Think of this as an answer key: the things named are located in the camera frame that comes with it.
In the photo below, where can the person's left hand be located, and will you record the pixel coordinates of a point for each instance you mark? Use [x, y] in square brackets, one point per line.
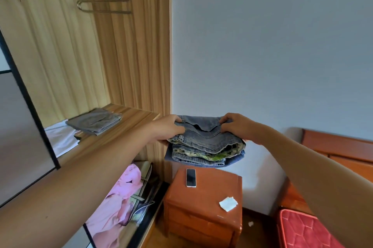
[166, 129]

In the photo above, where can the person's right hand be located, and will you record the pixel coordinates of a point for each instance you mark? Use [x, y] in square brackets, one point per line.
[242, 128]

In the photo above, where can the light blue jeans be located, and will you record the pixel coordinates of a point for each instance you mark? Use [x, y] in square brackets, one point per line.
[204, 145]

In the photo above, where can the grey trousers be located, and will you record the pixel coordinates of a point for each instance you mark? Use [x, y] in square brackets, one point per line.
[93, 121]

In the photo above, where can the wooden wardrobe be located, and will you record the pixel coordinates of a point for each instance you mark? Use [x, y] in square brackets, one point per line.
[137, 52]

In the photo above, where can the white button shirt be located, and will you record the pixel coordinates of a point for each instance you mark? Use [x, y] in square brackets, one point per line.
[61, 138]

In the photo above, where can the frosted wardrobe sliding door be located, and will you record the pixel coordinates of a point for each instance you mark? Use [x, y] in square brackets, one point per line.
[20, 140]

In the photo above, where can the person's left forearm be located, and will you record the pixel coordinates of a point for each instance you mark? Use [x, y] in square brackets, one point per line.
[64, 192]

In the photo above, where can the person's right forearm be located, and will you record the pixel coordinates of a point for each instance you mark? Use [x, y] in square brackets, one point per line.
[320, 180]

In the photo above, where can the pink clothes pile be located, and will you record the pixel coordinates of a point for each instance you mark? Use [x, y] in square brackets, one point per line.
[145, 192]

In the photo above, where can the grey smartphone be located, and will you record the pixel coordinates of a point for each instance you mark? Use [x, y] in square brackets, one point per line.
[191, 177]

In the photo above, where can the white paper scrap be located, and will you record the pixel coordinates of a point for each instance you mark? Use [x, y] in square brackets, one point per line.
[228, 204]

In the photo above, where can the wooden nightstand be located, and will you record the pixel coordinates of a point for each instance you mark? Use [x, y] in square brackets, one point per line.
[204, 207]

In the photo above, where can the pink fabric bundle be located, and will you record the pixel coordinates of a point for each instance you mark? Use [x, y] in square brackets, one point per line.
[116, 204]

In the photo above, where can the wooden bed headboard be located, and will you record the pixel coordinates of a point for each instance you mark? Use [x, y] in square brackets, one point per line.
[335, 145]

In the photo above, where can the red quilted mattress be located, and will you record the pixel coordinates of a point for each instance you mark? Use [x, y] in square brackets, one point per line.
[303, 230]

